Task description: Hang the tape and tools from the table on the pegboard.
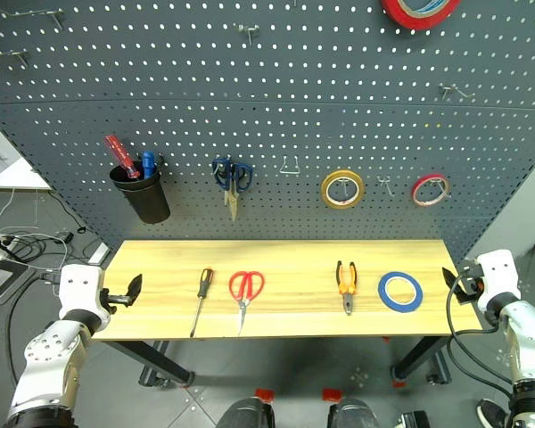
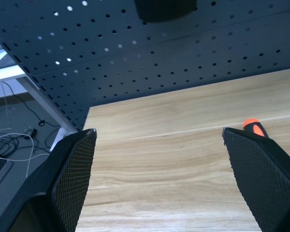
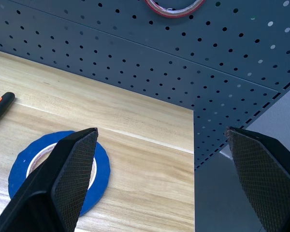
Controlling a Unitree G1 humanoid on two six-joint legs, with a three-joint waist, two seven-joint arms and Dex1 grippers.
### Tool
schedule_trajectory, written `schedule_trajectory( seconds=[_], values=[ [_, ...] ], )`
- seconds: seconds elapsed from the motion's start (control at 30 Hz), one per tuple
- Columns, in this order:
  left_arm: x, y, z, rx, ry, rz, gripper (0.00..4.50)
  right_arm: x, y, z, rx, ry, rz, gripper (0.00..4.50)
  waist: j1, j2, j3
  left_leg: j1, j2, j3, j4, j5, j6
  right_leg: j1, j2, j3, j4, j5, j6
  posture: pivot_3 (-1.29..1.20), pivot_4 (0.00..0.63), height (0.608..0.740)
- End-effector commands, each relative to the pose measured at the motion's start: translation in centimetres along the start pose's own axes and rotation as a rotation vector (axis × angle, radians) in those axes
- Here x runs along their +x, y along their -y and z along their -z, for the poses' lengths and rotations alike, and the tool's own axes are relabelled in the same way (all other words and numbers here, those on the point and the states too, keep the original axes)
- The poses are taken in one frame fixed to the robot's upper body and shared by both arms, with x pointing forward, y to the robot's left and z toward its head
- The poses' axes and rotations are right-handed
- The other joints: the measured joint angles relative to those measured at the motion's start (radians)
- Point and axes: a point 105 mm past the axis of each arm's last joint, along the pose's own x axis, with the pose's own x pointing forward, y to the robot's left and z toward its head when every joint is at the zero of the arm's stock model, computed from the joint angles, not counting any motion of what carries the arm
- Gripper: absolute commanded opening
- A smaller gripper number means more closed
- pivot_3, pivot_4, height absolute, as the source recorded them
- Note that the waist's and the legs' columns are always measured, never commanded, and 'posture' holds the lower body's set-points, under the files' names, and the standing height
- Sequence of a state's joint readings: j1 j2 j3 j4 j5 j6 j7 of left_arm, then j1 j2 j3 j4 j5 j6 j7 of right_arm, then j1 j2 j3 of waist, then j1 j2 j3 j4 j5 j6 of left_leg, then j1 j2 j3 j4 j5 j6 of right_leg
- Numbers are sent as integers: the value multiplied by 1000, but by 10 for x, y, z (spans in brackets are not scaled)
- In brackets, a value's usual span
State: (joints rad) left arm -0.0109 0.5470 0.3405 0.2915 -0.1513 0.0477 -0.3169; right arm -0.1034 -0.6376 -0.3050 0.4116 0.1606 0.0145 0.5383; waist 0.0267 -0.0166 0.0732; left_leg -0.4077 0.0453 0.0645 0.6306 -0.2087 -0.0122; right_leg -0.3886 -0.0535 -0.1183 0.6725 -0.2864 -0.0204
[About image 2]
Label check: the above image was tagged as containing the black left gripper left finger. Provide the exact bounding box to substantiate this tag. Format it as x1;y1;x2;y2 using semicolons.
0;128;97;232

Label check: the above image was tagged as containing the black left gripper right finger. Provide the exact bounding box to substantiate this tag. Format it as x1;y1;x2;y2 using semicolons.
222;127;290;232

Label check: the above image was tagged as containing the dark perforated pegboard panel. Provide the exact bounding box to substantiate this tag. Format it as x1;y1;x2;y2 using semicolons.
0;0;290;132

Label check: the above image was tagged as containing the black holder on pegboard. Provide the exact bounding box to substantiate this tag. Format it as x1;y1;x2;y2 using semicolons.
133;0;198;24

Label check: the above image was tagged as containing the orange and black tool handle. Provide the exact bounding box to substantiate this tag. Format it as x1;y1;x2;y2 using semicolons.
242;117;268;138

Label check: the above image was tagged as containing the white floor cable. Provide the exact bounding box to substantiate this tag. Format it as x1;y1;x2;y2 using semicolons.
0;132;50;177

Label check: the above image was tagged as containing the black floor cable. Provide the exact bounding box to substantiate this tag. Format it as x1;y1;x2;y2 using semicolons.
1;81;61;129

